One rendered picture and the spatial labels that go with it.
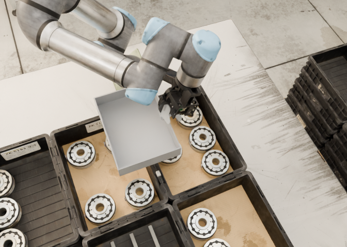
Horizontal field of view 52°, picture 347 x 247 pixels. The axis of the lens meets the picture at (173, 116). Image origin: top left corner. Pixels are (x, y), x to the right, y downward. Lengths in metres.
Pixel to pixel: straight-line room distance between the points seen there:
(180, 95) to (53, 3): 0.44
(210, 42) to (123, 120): 0.44
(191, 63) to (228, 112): 0.75
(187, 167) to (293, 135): 0.55
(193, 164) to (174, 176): 0.09
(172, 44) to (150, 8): 2.16
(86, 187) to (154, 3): 2.07
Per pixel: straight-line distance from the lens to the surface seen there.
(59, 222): 1.32
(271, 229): 1.30
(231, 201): 1.34
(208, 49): 0.89
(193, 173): 1.35
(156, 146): 1.14
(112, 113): 1.21
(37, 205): 1.36
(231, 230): 1.31
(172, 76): 1.04
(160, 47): 0.91
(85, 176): 1.36
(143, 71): 0.91
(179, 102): 1.03
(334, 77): 2.25
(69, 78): 1.75
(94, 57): 0.97
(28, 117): 1.68
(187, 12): 3.06
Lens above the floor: 2.08
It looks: 59 degrees down
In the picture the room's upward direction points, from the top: 6 degrees clockwise
